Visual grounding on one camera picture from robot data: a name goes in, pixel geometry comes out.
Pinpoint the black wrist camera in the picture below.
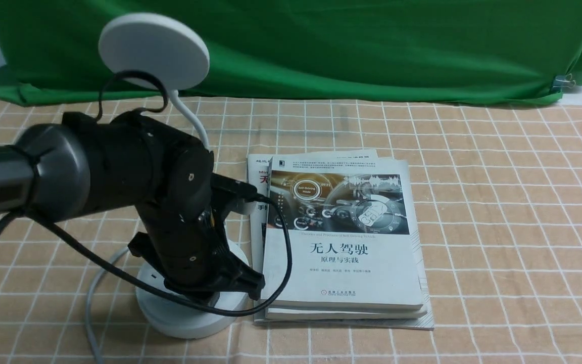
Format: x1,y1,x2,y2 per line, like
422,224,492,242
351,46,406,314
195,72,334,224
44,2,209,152
211,173,259,219

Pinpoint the grey lamp power cable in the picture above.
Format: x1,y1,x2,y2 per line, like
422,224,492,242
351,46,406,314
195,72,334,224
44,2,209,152
85,246,130,364

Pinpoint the checkered beige tablecloth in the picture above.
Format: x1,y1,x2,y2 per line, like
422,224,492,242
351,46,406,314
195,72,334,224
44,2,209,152
0,98,582,363

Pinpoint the green backdrop cloth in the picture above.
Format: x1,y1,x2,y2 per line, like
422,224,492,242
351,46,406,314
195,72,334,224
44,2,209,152
0,1,582,106

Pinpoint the white round desk lamp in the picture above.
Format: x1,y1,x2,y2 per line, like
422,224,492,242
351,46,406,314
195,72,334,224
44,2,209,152
99,13,235,339

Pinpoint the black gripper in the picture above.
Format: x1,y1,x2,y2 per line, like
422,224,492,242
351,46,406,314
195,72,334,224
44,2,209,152
129,196,265,302

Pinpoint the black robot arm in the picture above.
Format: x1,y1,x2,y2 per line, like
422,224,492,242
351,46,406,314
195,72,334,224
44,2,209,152
0,110,265,300

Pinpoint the top white self-driving book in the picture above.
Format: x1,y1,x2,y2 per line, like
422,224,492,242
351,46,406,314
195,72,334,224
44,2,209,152
262,155,425,311

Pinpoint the middle white book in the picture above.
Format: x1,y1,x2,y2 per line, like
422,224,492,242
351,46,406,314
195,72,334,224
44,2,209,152
265,305,430,321

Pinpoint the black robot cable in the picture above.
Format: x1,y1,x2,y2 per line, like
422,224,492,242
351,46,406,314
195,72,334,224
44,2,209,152
0,70,293,364

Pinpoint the bottom white paperback book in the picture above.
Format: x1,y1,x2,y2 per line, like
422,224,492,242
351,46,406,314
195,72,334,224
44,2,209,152
247,154,435,330

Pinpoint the silver binder clip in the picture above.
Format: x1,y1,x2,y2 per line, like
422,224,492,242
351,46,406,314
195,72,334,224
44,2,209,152
550,73,576,93

